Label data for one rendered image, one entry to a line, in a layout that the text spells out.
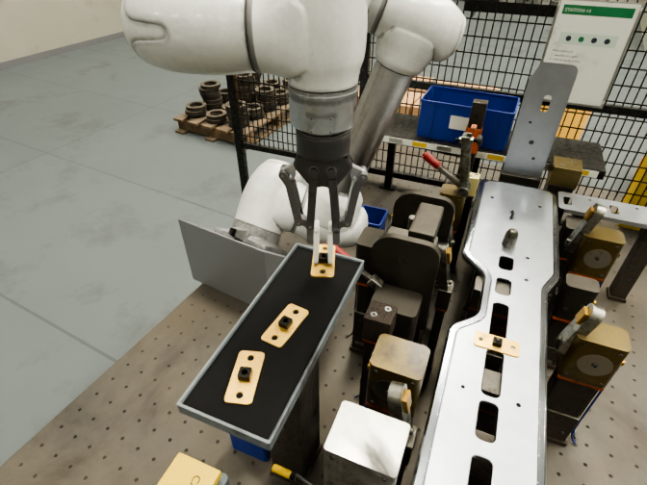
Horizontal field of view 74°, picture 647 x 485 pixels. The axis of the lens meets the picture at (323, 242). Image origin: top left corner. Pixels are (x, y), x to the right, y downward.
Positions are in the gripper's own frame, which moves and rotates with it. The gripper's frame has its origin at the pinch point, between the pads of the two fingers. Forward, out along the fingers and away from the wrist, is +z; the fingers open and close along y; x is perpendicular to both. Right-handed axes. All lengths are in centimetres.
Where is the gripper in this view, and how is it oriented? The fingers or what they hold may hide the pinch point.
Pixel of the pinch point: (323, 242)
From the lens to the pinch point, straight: 70.7
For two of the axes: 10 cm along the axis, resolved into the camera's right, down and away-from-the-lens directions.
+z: 0.0, 7.8, 6.2
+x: 0.6, -6.2, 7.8
